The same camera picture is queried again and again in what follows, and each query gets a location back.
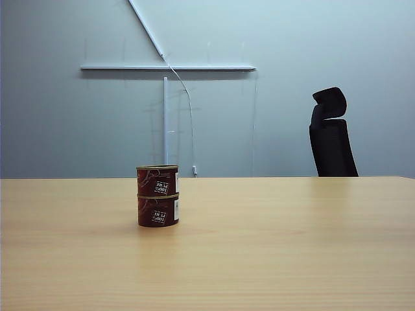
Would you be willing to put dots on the red tomato can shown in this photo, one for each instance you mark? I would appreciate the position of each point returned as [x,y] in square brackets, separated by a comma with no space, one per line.
[155,181]
[155,210]

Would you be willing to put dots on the black office chair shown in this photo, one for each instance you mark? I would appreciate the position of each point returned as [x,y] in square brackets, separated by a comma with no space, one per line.
[334,145]

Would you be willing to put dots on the vertical white wall rail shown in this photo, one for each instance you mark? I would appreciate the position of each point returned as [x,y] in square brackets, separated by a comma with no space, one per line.
[166,123]

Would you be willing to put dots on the long horizontal white wall rail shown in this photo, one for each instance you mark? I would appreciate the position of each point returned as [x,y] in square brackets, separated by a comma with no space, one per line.
[168,68]

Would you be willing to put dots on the diagonal white wall rail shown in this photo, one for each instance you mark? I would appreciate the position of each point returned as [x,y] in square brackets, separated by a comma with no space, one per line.
[147,27]

